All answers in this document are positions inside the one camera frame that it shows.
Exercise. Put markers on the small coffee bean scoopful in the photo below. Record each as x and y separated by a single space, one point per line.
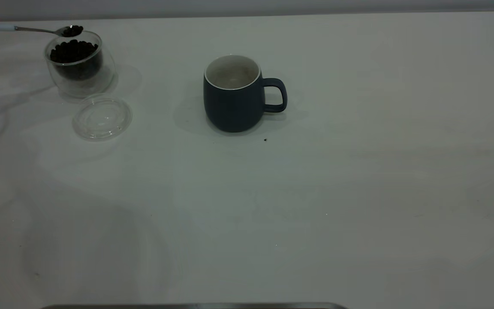
73 30

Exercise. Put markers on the dark blue-grey ceramic mug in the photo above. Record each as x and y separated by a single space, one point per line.
232 109

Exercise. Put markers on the coffee beans pile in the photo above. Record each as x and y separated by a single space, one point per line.
74 53

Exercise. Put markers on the double-walled clear glass cup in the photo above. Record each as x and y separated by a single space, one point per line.
82 83

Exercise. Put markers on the clear round plastic lid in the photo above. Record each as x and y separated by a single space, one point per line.
101 118

